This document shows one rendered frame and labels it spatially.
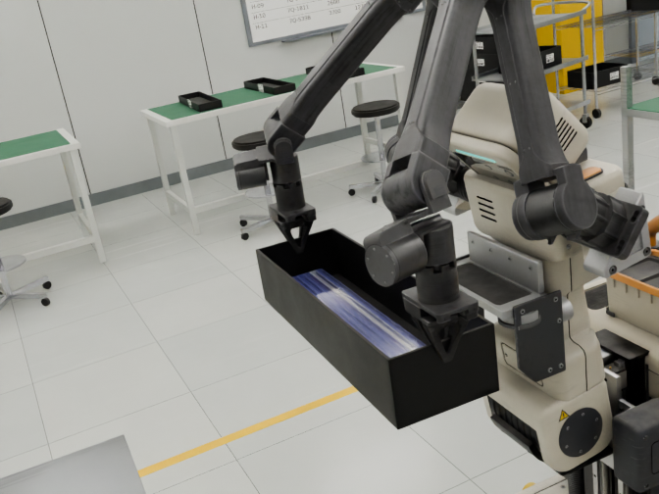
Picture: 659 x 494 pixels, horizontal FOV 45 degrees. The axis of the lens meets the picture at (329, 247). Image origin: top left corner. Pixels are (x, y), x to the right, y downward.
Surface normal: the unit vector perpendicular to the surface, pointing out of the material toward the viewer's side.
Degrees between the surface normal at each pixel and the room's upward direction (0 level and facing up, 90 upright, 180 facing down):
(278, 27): 90
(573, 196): 69
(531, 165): 78
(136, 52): 90
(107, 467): 0
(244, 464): 0
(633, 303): 92
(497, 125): 42
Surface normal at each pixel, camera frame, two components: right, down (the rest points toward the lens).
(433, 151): 0.51, -0.18
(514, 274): -0.90, 0.28
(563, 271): 0.40, 0.26
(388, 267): -0.76, 0.33
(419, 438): -0.15, -0.92
